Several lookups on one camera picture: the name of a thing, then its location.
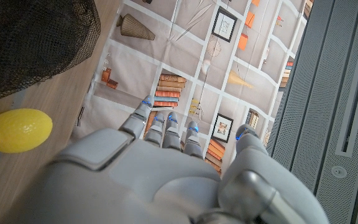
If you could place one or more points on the printed bookshelf backdrop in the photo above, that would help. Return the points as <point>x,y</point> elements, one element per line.
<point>182,53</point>

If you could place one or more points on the yellow lemon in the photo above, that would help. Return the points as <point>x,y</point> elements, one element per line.
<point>19,130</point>

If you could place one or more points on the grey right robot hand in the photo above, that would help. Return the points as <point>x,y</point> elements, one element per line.
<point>141,186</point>

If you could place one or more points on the black mesh netting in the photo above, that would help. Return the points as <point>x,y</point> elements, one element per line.
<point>33,43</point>

